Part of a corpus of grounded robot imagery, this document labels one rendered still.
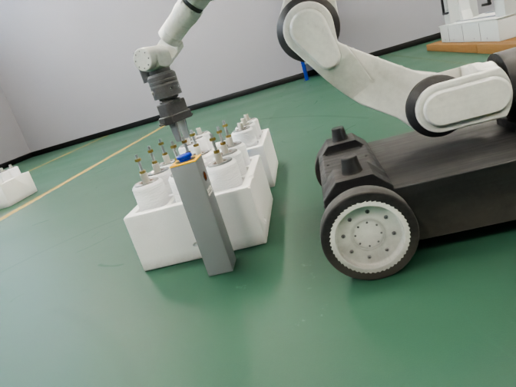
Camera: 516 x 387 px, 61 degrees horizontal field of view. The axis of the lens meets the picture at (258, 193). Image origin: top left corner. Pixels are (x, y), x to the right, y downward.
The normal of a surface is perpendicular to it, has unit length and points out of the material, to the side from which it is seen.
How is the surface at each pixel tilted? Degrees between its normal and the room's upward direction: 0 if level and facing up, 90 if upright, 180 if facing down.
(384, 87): 90
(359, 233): 90
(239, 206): 90
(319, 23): 90
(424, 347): 0
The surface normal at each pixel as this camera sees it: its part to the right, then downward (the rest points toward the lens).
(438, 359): -0.28, -0.92
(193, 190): -0.08, 0.32
